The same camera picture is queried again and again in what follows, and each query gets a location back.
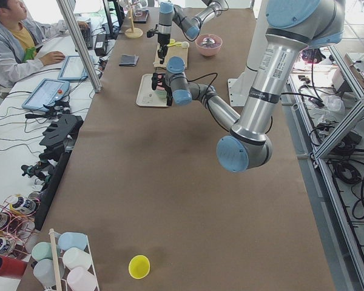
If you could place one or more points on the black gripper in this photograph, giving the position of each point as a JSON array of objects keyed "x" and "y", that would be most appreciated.
[
  {"x": 169, "y": 96},
  {"x": 162, "y": 40}
]

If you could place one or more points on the small pink bowl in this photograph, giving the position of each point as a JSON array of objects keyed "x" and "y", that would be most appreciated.
[{"x": 160, "y": 81}]

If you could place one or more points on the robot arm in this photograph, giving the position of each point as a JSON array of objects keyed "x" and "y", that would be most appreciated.
[
  {"x": 289, "y": 27},
  {"x": 170, "y": 13}
]

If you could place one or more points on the green bowl stack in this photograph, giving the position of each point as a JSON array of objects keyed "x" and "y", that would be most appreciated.
[{"x": 161, "y": 94}]

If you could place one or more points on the large pink bowl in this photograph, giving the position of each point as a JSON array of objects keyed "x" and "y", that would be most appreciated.
[{"x": 208, "y": 51}]

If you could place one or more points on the yellow plastic knife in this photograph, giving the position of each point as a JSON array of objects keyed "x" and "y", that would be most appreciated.
[{"x": 175, "y": 44}]

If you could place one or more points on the cream rabbit tray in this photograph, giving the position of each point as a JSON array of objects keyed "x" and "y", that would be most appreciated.
[{"x": 146, "y": 97}]

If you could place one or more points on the wooden mug tree stand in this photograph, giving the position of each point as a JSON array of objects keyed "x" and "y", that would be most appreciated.
[{"x": 132, "y": 32}]

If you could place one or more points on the grey folded cloth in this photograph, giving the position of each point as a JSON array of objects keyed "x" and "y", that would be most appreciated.
[{"x": 128, "y": 60}]

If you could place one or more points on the metal ice scoop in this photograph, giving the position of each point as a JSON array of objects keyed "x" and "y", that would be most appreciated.
[{"x": 207, "y": 42}]

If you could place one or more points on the black power adapter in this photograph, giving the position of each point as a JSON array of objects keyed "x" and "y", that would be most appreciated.
[{"x": 100, "y": 46}]

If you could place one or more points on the blue teach pendant far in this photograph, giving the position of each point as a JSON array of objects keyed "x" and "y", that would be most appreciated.
[{"x": 72, "y": 69}]

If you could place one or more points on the blue teach pendant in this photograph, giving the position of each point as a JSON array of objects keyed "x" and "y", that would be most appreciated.
[
  {"x": 72, "y": 69},
  {"x": 46, "y": 94}
]

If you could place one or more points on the black tool stand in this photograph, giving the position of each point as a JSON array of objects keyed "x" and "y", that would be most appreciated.
[{"x": 52, "y": 161}]

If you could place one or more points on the blue teach pendant near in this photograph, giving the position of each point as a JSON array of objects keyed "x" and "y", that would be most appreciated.
[{"x": 46, "y": 94}]

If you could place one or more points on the seated person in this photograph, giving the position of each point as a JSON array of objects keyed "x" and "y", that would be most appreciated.
[{"x": 19, "y": 36}]

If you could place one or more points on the yellow plastic cup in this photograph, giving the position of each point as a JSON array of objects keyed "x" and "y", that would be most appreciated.
[{"x": 139, "y": 267}]

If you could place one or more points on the blue plastic cup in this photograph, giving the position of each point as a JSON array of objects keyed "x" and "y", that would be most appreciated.
[{"x": 68, "y": 240}]

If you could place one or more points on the white plastic cup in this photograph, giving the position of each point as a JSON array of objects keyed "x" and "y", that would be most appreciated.
[{"x": 76, "y": 258}]

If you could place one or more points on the green plastic cup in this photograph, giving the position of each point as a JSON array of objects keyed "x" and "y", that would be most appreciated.
[{"x": 42, "y": 250}]

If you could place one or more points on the pink plastic cup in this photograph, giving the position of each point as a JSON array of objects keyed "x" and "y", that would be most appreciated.
[{"x": 80, "y": 279}]

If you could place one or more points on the grey plastic cup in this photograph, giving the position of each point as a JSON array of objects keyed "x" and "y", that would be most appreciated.
[{"x": 44, "y": 272}]

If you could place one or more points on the red cylinder cup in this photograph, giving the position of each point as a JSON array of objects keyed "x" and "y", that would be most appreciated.
[{"x": 12, "y": 268}]

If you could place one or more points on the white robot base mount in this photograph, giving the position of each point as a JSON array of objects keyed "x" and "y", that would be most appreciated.
[{"x": 238, "y": 89}]

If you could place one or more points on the aluminium frame post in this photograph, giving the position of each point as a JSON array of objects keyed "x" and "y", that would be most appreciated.
[{"x": 73, "y": 27}]

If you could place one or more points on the white wire cup rack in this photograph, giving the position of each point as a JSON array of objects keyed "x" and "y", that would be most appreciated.
[{"x": 64, "y": 271}]

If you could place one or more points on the wooden rack post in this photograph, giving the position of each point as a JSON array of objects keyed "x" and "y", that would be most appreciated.
[{"x": 55, "y": 260}]

